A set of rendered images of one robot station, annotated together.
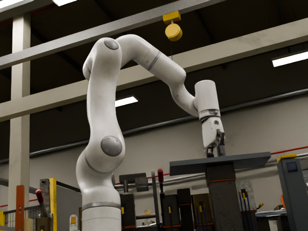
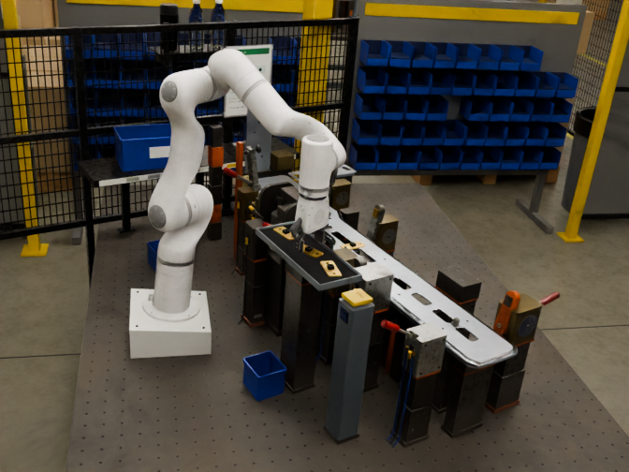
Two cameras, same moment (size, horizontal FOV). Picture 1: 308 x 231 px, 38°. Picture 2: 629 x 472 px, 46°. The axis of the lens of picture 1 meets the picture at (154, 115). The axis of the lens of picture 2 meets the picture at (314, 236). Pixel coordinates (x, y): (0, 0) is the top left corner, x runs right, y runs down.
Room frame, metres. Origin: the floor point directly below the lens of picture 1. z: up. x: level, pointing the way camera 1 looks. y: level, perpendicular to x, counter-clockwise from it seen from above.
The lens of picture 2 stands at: (0.64, -1.81, 2.14)
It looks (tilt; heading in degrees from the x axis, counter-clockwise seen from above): 26 degrees down; 58
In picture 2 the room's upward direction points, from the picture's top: 5 degrees clockwise
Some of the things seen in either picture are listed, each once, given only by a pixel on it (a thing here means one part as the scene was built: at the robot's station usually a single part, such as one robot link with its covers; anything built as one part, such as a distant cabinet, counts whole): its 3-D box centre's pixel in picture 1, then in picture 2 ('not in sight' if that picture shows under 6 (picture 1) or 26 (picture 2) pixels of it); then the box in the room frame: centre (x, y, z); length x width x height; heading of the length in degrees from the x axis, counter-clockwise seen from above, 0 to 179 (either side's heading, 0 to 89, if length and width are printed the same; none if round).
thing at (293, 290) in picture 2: (228, 227); (300, 321); (1.62, -0.22, 0.92); 0.10 x 0.08 x 0.45; 91
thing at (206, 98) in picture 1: (206, 98); (316, 160); (1.63, -0.22, 1.44); 0.09 x 0.08 x 0.13; 25
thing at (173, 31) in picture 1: (176, 52); not in sight; (3.69, -0.28, 2.85); 0.16 x 0.10 x 0.85; 71
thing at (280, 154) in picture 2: not in sight; (279, 192); (2.06, 0.76, 0.88); 0.08 x 0.08 x 0.36; 1
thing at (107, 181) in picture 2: not in sight; (194, 159); (1.73, 0.91, 1.02); 0.90 x 0.22 x 0.03; 1
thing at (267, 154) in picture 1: (218, 164); (306, 253); (1.62, -0.22, 1.16); 0.37 x 0.14 x 0.02; 91
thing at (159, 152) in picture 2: not in sight; (155, 146); (1.57, 0.91, 1.10); 0.30 x 0.17 x 0.13; 173
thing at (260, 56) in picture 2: not in sight; (247, 81); (2.03, 1.04, 1.30); 0.23 x 0.02 x 0.31; 1
